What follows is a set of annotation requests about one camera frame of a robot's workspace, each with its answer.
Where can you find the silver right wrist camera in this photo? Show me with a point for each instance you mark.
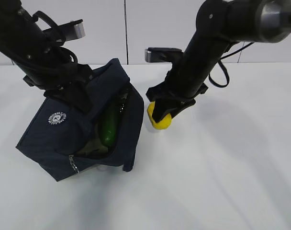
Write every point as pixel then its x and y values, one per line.
pixel 162 54

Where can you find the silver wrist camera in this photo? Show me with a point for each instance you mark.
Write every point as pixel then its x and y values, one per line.
pixel 162 54
pixel 72 30

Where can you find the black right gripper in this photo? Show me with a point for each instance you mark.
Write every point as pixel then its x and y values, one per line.
pixel 165 98

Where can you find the green cucumber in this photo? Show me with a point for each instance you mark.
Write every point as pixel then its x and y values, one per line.
pixel 109 121

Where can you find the glass container green lid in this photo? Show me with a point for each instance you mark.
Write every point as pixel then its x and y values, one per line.
pixel 92 147

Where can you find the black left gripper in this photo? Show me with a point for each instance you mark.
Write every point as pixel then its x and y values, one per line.
pixel 70 85

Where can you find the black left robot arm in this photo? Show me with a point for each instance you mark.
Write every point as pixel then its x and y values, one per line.
pixel 35 44

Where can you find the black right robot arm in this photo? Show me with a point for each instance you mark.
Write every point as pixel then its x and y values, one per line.
pixel 220 24

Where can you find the navy blue lunch bag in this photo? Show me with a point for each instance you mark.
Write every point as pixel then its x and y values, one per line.
pixel 58 131

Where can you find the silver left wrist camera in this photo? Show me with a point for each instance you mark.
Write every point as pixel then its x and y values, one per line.
pixel 72 30

